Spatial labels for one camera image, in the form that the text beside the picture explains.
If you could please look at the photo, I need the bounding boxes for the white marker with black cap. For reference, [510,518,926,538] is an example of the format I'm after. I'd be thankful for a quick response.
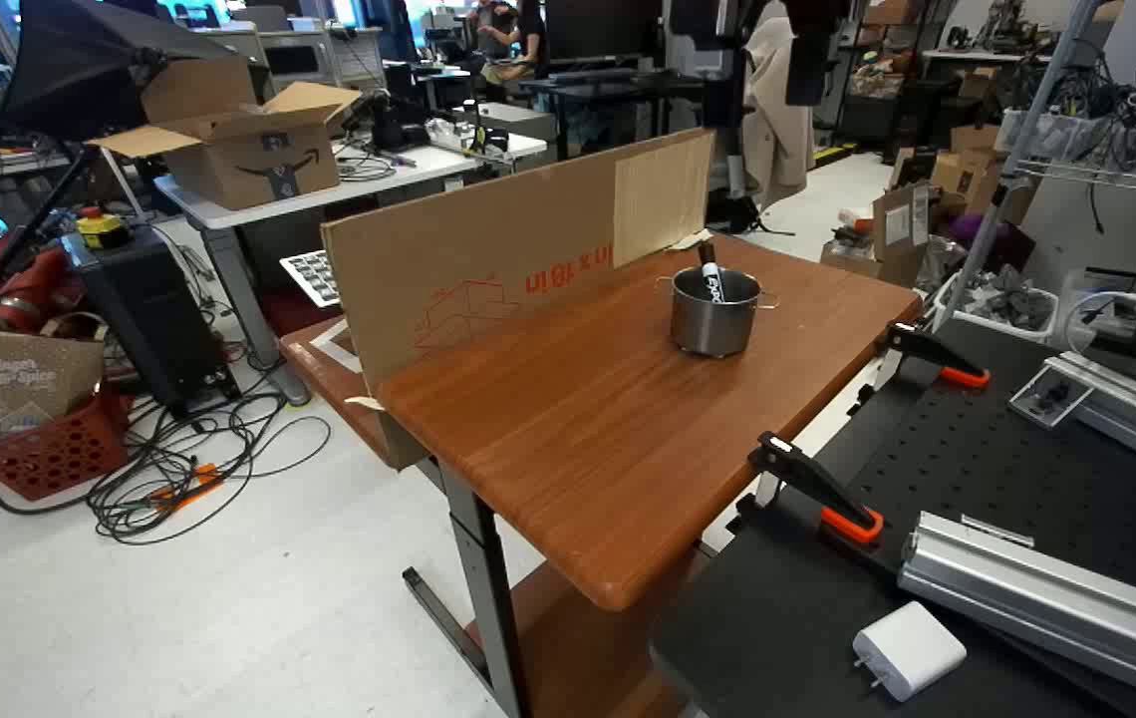
[692,235,728,301]

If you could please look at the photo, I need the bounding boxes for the black perforated breadboard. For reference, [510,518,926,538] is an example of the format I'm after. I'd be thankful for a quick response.
[644,315,1136,718]

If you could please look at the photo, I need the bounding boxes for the yellow red emergency stop button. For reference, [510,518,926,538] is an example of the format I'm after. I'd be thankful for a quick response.
[71,202,133,256]

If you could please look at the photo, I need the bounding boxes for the brown paper bag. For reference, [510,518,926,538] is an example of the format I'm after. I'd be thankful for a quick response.
[0,315,109,449]

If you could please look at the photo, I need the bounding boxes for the white checker calibration sheet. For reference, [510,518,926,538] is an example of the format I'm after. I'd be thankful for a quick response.
[275,243,347,315]

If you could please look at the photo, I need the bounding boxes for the red plastic basket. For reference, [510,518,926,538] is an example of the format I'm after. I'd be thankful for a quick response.
[0,392,134,507]

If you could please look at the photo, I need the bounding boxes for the large black orange bar clamp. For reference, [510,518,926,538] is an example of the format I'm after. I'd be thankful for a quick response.
[745,429,888,553]

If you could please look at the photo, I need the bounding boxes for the silver metal pot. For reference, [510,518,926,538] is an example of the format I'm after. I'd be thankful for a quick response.
[667,261,765,364]

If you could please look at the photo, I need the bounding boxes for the white power adapter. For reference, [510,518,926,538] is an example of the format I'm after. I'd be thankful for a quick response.
[849,598,973,707]

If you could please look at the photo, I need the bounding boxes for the black metal table leg frame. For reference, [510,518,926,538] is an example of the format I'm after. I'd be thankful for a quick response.
[397,455,534,718]

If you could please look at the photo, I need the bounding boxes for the stacked cardboard boxes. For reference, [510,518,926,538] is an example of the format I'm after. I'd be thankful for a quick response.
[870,120,1014,256]

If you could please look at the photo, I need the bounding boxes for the black control box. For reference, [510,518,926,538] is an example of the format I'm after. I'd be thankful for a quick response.
[59,223,230,413]

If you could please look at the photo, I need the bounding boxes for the brown cardboard panel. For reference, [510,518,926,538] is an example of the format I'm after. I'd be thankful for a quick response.
[319,124,723,394]

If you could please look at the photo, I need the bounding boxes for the long aluminium extrusion rail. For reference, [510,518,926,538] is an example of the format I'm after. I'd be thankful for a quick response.
[893,509,1136,718]

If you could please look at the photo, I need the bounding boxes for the small black orange bar clamp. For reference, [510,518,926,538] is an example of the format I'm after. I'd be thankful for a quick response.
[885,320,998,394]

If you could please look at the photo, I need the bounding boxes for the wooden lower shelf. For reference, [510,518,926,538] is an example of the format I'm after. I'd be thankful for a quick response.
[461,553,703,718]

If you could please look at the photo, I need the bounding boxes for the beige hanging coat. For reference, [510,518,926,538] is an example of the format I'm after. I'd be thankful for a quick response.
[737,0,821,206]

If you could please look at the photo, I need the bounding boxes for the small grey socket plate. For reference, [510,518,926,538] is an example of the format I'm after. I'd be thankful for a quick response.
[1003,364,1099,429]

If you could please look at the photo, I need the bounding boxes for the slanted aluminium pole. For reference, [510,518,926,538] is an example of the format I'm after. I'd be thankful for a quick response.
[930,0,1107,336]

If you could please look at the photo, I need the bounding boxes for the open cardboard box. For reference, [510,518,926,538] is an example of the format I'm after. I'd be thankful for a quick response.
[84,50,365,216]

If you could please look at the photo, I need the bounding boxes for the black photo softbox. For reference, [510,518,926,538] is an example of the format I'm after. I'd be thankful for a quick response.
[0,0,238,144]

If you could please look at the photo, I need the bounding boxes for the short aluminium extrusion rail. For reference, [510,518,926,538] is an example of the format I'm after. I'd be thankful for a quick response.
[1039,346,1136,486]

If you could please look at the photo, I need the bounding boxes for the grey work table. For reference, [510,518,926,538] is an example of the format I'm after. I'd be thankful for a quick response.
[148,139,490,380]

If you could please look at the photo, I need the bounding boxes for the black floor cables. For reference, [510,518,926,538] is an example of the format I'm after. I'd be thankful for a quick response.
[0,382,335,550]

